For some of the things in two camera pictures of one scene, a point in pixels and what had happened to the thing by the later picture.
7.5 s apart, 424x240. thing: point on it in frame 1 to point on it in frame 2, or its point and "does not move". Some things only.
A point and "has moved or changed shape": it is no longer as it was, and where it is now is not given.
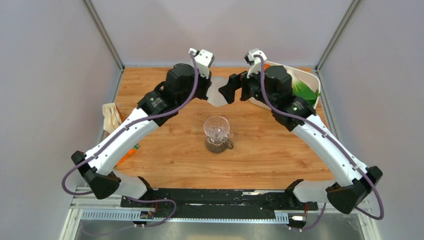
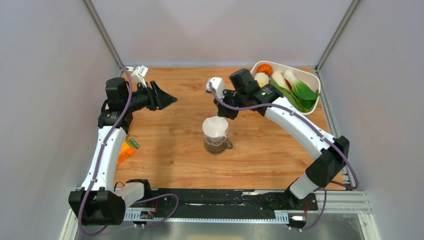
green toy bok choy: x=301 y=90 does not move
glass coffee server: x=220 y=148 does not move
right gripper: x=236 y=81 to x=224 y=111
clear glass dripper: x=217 y=128 to x=215 y=140
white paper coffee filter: x=215 y=97 has moved or changed shape
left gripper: x=206 y=83 to x=157 y=99
